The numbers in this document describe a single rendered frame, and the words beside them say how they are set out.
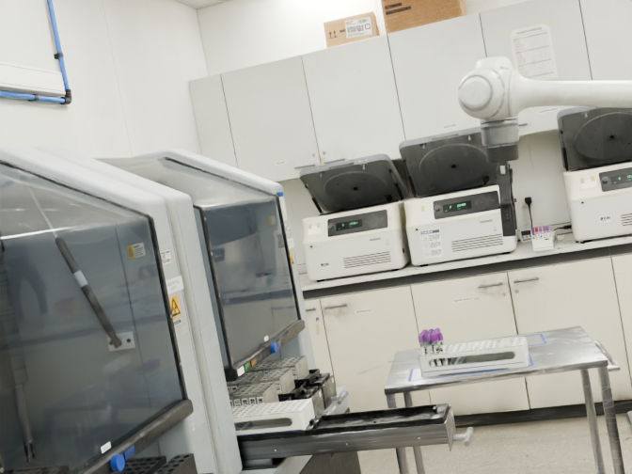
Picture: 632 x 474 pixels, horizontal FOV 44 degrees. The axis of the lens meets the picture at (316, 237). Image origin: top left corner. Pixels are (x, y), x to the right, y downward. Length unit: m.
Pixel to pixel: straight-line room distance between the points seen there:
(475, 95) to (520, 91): 0.10
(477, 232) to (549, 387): 0.89
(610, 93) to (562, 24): 2.65
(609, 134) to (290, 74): 1.81
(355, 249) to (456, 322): 0.67
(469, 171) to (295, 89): 1.11
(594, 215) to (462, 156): 0.81
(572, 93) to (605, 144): 2.78
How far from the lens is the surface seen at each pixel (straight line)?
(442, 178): 4.61
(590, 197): 4.16
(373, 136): 4.52
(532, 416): 4.41
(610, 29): 4.49
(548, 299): 4.21
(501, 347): 2.22
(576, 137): 4.47
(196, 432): 1.82
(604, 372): 2.23
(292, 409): 2.00
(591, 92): 1.82
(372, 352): 4.36
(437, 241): 4.20
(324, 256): 4.33
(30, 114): 3.44
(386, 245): 4.24
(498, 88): 1.74
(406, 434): 1.92
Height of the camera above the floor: 1.38
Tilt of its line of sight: 3 degrees down
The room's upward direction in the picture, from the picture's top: 10 degrees counter-clockwise
